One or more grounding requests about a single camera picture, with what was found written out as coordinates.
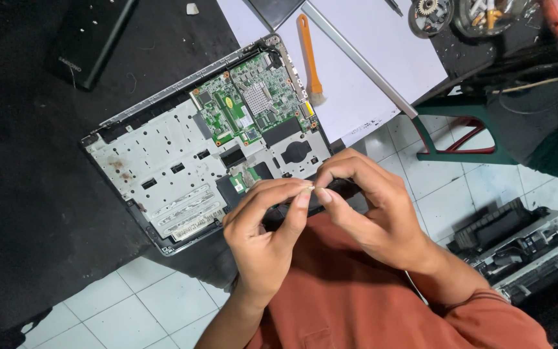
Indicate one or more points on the person's left hand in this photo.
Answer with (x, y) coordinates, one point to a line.
(259, 247)

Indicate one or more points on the person's right hand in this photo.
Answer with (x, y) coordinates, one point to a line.
(380, 213)

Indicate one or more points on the tiny white part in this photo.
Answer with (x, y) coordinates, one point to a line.
(310, 186)

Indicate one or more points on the small green circuit board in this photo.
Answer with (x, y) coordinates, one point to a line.
(242, 180)

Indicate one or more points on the person's orange shirt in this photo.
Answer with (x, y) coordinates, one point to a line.
(356, 305)

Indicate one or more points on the opened laptop base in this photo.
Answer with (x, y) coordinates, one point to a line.
(162, 169)

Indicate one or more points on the white paper sheet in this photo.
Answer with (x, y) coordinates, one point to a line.
(347, 92)

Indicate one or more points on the green plastic stool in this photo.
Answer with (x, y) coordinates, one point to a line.
(458, 104)

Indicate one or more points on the dismantled printer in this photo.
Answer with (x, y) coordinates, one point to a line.
(516, 247)

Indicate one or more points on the green laptop motherboard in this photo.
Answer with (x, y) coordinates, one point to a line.
(252, 99)

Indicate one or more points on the long silver metal strip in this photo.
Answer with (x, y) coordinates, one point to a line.
(361, 60)

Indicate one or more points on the round container with gears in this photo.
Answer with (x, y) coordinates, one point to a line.
(429, 17)

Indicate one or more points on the thin wooden stick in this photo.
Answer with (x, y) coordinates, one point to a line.
(540, 83)

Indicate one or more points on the black pen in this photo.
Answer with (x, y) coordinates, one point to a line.
(395, 7)

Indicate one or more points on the glass ashtray with butts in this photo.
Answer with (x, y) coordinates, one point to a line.
(489, 17)

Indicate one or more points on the dark grey panel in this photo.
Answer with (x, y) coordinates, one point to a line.
(274, 10)

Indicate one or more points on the small white scrap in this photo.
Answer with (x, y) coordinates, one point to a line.
(192, 8)

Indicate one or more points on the black rectangular box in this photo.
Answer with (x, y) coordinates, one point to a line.
(92, 41)

